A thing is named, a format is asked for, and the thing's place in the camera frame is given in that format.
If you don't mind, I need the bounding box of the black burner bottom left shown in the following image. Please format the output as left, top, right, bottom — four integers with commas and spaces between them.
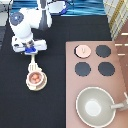
75, 62, 91, 77

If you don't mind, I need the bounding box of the black burner bottom right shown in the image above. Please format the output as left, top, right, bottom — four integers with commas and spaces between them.
98, 62, 115, 76

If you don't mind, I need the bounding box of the black burner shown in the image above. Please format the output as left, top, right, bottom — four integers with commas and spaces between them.
75, 62, 91, 77
98, 62, 115, 76
96, 45, 111, 58

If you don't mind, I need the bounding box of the pink pot lid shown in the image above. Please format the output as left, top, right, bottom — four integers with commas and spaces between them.
75, 45, 91, 58

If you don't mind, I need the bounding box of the cream slotted spatula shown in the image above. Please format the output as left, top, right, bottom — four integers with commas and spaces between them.
28, 55, 39, 72

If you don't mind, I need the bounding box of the black burner top right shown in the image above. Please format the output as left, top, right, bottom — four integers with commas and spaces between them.
96, 45, 111, 58

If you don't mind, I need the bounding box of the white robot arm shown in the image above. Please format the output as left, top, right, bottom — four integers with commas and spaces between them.
9, 0, 66, 55

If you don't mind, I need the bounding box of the pink pot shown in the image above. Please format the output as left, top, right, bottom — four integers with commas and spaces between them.
27, 71, 44, 87

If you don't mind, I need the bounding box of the white and blue gripper body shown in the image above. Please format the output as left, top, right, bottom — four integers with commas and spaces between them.
11, 36, 47, 55

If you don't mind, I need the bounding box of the large grey wok pan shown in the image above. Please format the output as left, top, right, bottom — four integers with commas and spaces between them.
76, 87, 128, 128

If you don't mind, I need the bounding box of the cream round plate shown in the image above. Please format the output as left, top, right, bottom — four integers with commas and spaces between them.
26, 71, 47, 91

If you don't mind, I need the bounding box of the pink stove top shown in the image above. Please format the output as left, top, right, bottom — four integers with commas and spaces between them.
66, 41, 128, 128

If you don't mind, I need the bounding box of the black table mat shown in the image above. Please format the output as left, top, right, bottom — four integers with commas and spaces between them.
0, 16, 110, 128

